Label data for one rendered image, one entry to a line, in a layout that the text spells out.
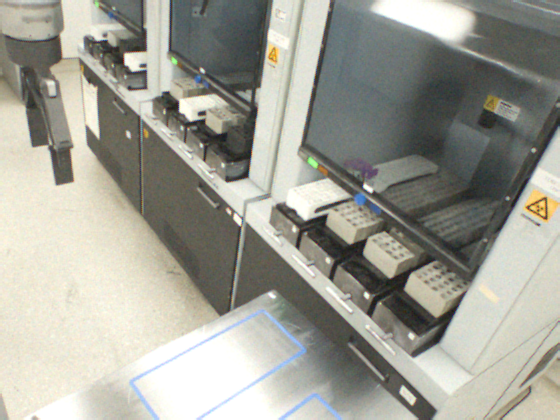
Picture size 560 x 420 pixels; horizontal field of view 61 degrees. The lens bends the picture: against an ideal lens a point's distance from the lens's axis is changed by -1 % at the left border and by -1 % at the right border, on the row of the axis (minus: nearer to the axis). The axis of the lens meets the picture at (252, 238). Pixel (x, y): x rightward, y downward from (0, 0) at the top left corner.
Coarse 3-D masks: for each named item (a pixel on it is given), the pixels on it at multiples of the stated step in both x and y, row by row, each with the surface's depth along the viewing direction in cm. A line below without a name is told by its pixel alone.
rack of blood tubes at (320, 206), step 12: (324, 180) 152; (288, 192) 145; (300, 192) 145; (312, 192) 146; (324, 192) 147; (336, 192) 148; (288, 204) 147; (300, 204) 142; (312, 204) 141; (324, 204) 143; (336, 204) 153; (312, 216) 143
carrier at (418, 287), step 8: (416, 272) 119; (408, 280) 120; (416, 280) 118; (424, 280) 117; (408, 288) 121; (416, 288) 119; (424, 288) 117; (432, 288) 116; (416, 296) 119; (424, 296) 117; (432, 296) 115; (440, 296) 113; (448, 296) 113; (424, 304) 118; (432, 304) 116; (440, 304) 114; (448, 304) 114; (432, 312) 116; (440, 312) 114
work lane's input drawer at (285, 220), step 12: (276, 216) 148; (288, 216) 143; (324, 216) 145; (264, 228) 147; (276, 228) 149; (288, 228) 144; (300, 228) 141; (312, 228) 143; (276, 240) 143; (288, 240) 146; (300, 240) 143
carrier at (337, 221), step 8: (336, 208) 138; (328, 216) 139; (336, 216) 136; (344, 216) 135; (328, 224) 140; (336, 224) 137; (344, 224) 134; (352, 224) 132; (336, 232) 138; (344, 232) 135; (352, 232) 132; (352, 240) 133
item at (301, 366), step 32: (224, 320) 107; (256, 320) 108; (288, 320) 110; (160, 352) 98; (192, 352) 99; (224, 352) 100; (256, 352) 101; (288, 352) 102; (320, 352) 103; (96, 384) 91; (128, 384) 91; (160, 384) 92; (192, 384) 93; (224, 384) 94; (256, 384) 95; (288, 384) 96; (320, 384) 97; (352, 384) 98; (32, 416) 84; (64, 416) 85; (96, 416) 85; (128, 416) 86; (160, 416) 87; (192, 416) 88; (224, 416) 89; (256, 416) 89; (288, 416) 90; (320, 416) 91; (352, 416) 92; (384, 416) 93
